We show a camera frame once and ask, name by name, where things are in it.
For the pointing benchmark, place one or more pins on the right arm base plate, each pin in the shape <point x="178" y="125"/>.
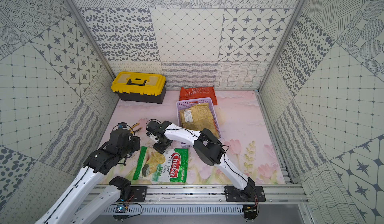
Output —
<point x="248" y="195"/>

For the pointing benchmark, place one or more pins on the green Chuba cassava chips bag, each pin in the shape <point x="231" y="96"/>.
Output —
<point x="170" y="166"/>

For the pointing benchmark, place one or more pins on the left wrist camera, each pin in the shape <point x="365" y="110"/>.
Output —
<point x="122" y="125"/>

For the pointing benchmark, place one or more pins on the aluminium mounting rail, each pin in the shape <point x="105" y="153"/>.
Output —
<point x="216" y="194"/>

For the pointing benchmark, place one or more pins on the yellow black toolbox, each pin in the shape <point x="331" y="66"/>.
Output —
<point x="140" y="87"/>

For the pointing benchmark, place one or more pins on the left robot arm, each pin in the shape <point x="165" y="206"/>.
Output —
<point x="64" y="210"/>

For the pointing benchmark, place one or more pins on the lilac plastic basket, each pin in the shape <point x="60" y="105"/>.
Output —
<point x="181" y="105"/>

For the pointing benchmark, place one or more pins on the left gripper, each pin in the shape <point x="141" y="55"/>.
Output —
<point x="132" y="140"/>

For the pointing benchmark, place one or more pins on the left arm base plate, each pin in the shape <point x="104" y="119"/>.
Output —
<point x="133" y="194"/>

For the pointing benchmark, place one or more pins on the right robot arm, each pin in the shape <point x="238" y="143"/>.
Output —
<point x="208" y="148"/>

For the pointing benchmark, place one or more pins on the red chips bag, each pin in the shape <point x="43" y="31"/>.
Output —
<point x="197" y="93"/>

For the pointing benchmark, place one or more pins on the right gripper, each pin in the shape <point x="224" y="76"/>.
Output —
<point x="159" y="149"/>

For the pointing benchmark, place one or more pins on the yellow handled pliers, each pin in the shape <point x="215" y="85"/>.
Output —
<point x="135" y="128"/>

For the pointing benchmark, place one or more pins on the white slotted cable duct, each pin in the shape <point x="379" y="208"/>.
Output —
<point x="217" y="209"/>

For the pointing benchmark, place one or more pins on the tan chips bag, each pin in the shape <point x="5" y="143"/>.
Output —
<point x="198" y="117"/>

